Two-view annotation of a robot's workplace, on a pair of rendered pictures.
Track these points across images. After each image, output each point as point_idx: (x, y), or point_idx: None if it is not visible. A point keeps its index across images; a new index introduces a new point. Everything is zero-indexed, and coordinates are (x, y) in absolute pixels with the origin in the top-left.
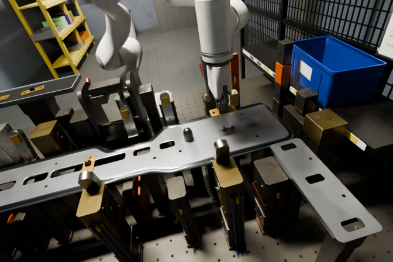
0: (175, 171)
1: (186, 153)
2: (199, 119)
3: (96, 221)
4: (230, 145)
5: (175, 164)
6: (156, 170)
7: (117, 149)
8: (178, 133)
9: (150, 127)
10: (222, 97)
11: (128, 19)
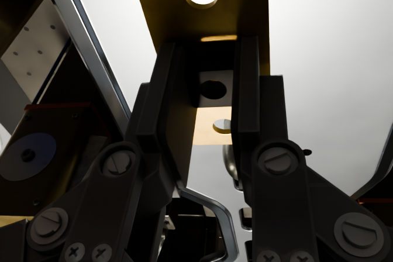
0: (391, 165)
1: (331, 137)
2: (106, 78)
3: None
4: None
5: (367, 168)
6: (355, 199)
7: (230, 251)
8: (198, 148)
9: (4, 90)
10: (161, 162)
11: None
